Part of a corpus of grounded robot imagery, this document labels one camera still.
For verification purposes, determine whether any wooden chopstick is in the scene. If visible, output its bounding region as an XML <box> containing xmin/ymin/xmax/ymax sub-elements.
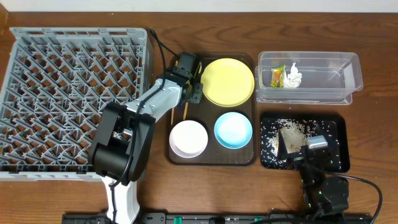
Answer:
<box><xmin>170</xmin><ymin>107</ymin><xmax>175</xmax><ymax>125</ymax></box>
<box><xmin>183</xmin><ymin>62</ymin><xmax>202</xmax><ymax>121</ymax></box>

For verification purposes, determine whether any clear plastic waste bin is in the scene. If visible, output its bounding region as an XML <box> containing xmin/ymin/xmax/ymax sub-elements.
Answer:
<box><xmin>255</xmin><ymin>51</ymin><xmax>363</xmax><ymax>105</ymax></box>

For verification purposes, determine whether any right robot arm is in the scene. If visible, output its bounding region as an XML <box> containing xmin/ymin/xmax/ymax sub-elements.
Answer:
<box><xmin>278</xmin><ymin>125</ymin><xmax>349</xmax><ymax>220</ymax></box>

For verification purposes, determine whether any pink round bowl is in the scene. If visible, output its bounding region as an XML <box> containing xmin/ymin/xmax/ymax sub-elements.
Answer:
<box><xmin>169</xmin><ymin>120</ymin><xmax>208</xmax><ymax>159</ymax></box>

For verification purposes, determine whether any light blue bowl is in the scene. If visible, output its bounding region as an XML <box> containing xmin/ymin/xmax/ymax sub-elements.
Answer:
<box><xmin>214</xmin><ymin>112</ymin><xmax>253</xmax><ymax>149</ymax></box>

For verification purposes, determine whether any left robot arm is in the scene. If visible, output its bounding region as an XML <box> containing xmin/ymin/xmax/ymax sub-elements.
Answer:
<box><xmin>88</xmin><ymin>52</ymin><xmax>203</xmax><ymax>223</ymax></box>

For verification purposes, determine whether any green snack wrapper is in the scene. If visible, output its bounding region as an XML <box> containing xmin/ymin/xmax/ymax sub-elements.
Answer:
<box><xmin>271</xmin><ymin>65</ymin><xmax>285</xmax><ymax>88</ymax></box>

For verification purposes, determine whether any dark brown serving tray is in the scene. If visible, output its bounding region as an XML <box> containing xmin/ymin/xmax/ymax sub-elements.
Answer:
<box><xmin>164</xmin><ymin>52</ymin><xmax>258</xmax><ymax>167</ymax></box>

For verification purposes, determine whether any black waste tray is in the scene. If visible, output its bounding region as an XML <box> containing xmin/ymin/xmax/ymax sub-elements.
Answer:
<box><xmin>260</xmin><ymin>111</ymin><xmax>350</xmax><ymax>173</ymax></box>

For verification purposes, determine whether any yellow round plate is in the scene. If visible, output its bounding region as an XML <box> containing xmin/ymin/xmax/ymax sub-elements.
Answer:
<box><xmin>201</xmin><ymin>58</ymin><xmax>254</xmax><ymax>107</ymax></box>

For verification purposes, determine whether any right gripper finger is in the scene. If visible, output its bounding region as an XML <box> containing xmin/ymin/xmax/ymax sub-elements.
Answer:
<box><xmin>315</xmin><ymin>123</ymin><xmax>328</xmax><ymax>139</ymax></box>
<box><xmin>277</xmin><ymin>128</ymin><xmax>305</xmax><ymax>161</ymax></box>

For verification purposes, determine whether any aluminium foil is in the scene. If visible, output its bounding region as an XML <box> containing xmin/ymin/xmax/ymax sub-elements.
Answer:
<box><xmin>283</xmin><ymin>63</ymin><xmax>302</xmax><ymax>88</ymax></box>

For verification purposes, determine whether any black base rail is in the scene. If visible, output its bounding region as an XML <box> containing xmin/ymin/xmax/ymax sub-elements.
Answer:
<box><xmin>61</xmin><ymin>212</ymin><xmax>372</xmax><ymax>224</ymax></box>

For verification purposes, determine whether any spilled rice waste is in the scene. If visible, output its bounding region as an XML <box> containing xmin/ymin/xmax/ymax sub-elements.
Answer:
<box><xmin>260</xmin><ymin>118</ymin><xmax>341</xmax><ymax>169</ymax></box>

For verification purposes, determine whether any grey plastic dish rack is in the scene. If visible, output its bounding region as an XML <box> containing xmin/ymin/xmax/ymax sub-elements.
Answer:
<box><xmin>1</xmin><ymin>27</ymin><xmax>154</xmax><ymax>182</ymax></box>

